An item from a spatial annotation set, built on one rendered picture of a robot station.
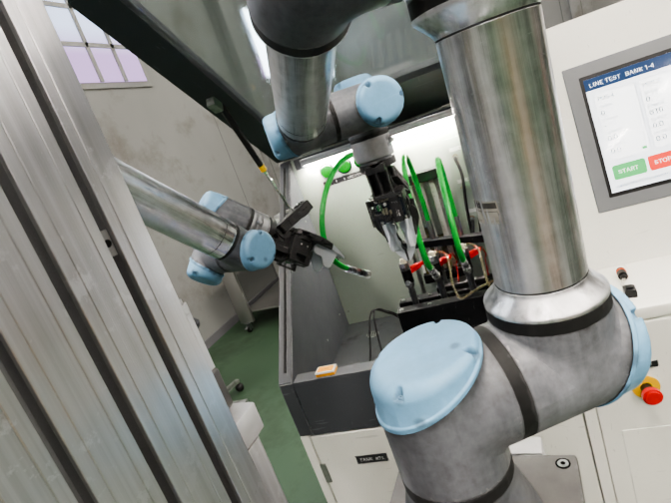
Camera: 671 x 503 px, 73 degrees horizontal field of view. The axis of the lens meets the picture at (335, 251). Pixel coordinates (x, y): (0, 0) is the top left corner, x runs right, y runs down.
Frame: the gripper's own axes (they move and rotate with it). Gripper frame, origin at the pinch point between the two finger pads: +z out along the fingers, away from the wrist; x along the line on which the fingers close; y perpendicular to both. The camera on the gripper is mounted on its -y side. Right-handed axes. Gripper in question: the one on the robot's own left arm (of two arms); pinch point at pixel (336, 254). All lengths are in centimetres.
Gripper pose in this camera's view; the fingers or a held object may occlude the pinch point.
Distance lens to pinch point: 113.8
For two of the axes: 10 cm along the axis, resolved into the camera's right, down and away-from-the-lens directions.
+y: -2.0, 9.1, -3.7
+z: 8.2, 3.6, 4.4
